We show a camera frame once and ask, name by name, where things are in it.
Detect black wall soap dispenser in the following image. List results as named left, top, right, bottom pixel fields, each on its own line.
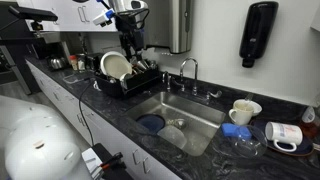
left=239, top=1, right=279, bottom=68

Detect stainless steel sink basin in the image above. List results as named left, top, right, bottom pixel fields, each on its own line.
left=127, top=92, right=226, bottom=156

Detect chrome gooseneck tap nozzle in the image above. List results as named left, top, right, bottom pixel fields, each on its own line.
left=179, top=57, right=199, bottom=96

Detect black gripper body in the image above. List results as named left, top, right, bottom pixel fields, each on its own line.
left=119, top=30, right=144, bottom=51

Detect stainless paper towel dispenser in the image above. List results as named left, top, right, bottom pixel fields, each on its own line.
left=144, top=0, right=193, bottom=54

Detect dark blue plate in sink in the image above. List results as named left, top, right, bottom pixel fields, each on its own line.
left=136, top=114, right=165, bottom=134

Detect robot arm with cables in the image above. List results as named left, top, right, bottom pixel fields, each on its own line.
left=93, top=0, right=150, bottom=33

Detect clear glass lid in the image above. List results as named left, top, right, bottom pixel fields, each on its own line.
left=213, top=125, right=267, bottom=159

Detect clear plastic container lid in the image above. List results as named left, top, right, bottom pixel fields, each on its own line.
left=63, top=74, right=90, bottom=84

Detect blue sponge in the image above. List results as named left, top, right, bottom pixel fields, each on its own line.
left=221, top=123, right=252, bottom=140

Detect glass jar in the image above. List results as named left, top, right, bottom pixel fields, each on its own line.
left=76, top=54, right=85, bottom=71

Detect black dish drying rack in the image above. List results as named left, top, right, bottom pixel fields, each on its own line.
left=95, top=69, right=160, bottom=99

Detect white upper cabinet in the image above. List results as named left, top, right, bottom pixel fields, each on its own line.
left=16, top=0, right=117, bottom=32

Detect white lower cabinets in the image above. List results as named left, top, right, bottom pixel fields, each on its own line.
left=27, top=61, right=180, bottom=180

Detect white mug upright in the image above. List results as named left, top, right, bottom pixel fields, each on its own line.
left=229, top=100, right=254, bottom=125

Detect black cable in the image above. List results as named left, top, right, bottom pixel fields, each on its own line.
left=78, top=77, right=98, bottom=148

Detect chrome cold tap handle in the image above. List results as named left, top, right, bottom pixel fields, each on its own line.
left=206, top=90, right=222, bottom=100

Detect dark blue plate on counter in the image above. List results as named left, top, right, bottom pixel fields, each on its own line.
left=250, top=119, right=314, bottom=157

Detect large white plate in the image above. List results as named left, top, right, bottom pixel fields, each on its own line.
left=100, top=51, right=133, bottom=79

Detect red lid spice jar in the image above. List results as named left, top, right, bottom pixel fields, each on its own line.
left=69, top=55, right=78, bottom=71

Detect black camera on stand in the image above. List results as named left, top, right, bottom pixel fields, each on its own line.
left=9, top=6, right=58, bottom=31

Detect clear plate in sink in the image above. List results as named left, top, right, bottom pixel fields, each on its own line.
left=157, top=125, right=187, bottom=149

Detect white bowl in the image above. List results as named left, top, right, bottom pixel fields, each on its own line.
left=236, top=99, right=262, bottom=116

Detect chrome hot tap handle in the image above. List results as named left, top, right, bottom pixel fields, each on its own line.
left=172, top=78, right=185, bottom=92

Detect coffee maker with pot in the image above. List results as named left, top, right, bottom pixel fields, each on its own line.
left=32, top=32, right=70, bottom=71

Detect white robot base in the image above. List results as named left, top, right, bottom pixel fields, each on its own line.
left=0, top=96, right=80, bottom=180

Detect white mug lying sideways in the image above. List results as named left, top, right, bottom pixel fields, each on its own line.
left=265, top=122, right=303, bottom=152

